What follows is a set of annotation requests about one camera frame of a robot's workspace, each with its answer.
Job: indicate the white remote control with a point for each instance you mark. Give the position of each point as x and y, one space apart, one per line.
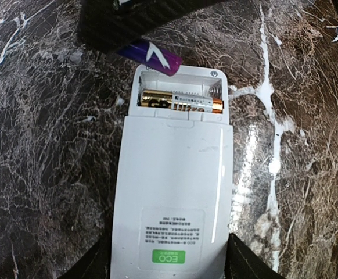
174 182

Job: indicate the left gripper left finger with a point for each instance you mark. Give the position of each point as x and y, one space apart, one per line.
94 264

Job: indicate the blue battery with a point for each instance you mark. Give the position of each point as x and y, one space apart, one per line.
149 54

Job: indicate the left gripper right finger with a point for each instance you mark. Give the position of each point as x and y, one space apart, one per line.
243 263

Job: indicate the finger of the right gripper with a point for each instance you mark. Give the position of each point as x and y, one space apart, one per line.
107 26

